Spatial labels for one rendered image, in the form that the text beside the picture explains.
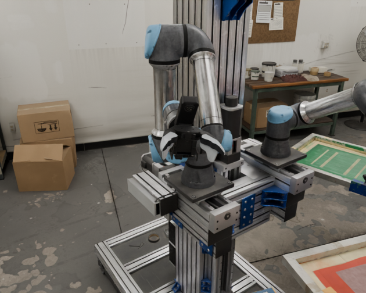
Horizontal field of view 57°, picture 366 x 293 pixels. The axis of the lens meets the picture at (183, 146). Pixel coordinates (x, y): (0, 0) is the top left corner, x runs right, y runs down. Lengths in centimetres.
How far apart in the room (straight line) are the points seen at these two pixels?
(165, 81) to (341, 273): 106
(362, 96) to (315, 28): 423
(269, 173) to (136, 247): 137
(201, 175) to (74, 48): 333
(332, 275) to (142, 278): 136
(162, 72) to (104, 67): 332
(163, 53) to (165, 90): 14
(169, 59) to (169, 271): 169
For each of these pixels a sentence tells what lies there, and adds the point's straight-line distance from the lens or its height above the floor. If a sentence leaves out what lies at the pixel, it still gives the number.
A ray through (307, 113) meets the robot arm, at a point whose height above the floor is 147.
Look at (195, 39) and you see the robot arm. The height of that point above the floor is 186.
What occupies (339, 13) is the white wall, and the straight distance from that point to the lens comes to 589.
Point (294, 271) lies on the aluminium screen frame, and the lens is 153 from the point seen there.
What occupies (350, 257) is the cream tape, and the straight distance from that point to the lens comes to 172.
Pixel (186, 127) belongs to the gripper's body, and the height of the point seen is 169.
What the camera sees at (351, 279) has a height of 96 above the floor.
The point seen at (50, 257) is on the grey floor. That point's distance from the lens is 316.
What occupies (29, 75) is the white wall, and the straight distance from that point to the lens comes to 458.
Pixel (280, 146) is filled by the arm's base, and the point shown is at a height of 132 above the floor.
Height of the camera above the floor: 202
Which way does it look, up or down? 25 degrees down
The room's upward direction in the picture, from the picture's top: straight up
